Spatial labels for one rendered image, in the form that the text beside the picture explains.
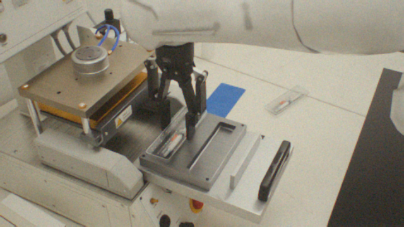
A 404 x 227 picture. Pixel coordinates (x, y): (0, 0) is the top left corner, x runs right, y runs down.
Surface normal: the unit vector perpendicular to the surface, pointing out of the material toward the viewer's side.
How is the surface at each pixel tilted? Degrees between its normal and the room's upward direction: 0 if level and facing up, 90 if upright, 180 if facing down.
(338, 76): 0
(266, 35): 101
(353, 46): 125
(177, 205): 65
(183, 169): 0
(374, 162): 43
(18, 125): 0
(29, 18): 90
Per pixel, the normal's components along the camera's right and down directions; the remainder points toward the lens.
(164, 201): 0.81, -0.08
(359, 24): -0.58, 0.63
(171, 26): -0.69, 0.43
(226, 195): 0.00, -0.78
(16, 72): -0.44, 0.56
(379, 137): -0.34, -0.20
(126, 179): 0.58, -0.41
